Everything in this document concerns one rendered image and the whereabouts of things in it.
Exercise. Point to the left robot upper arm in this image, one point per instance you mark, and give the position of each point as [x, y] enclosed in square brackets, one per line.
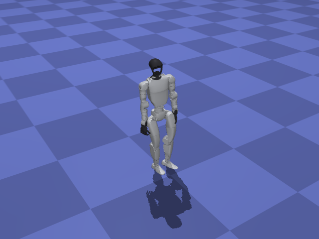
[172, 93]

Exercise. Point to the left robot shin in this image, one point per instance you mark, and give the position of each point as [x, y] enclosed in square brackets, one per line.
[168, 150]

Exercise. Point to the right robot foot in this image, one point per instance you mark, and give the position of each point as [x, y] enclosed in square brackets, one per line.
[158, 169]

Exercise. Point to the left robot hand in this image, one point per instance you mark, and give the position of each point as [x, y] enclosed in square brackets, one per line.
[175, 115]

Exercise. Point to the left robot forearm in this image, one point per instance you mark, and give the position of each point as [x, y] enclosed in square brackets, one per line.
[174, 104]

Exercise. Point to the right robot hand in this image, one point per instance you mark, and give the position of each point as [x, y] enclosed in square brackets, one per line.
[144, 129]

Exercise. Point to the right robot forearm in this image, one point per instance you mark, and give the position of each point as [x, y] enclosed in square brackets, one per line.
[144, 114]

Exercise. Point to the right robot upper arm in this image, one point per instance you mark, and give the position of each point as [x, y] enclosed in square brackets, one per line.
[143, 86]

